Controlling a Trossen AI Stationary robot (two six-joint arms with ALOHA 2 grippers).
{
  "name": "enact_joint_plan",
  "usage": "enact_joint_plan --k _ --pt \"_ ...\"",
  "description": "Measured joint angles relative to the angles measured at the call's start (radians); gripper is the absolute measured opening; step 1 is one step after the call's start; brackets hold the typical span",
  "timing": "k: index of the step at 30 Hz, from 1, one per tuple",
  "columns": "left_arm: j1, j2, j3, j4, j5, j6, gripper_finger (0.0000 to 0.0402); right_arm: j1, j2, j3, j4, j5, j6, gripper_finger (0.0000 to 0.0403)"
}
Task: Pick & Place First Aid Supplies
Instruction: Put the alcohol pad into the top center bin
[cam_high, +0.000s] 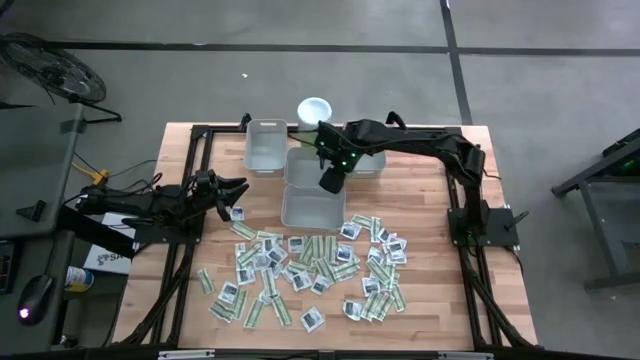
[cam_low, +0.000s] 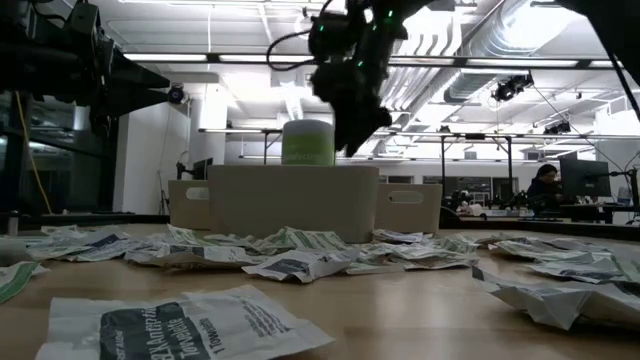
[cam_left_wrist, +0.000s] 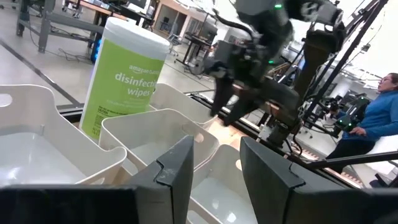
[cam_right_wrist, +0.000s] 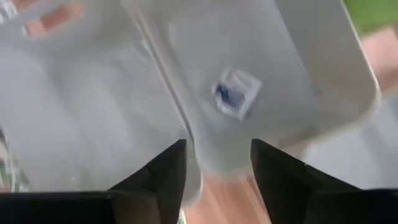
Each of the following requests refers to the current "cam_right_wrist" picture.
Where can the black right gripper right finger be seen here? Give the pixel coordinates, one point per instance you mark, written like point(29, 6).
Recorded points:
point(311, 199)

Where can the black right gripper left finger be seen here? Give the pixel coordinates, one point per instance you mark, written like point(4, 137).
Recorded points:
point(149, 199)

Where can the blue print white packet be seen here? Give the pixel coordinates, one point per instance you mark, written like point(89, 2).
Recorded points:
point(236, 93)

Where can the green striped white packet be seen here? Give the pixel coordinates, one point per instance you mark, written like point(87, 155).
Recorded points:
point(12, 168)

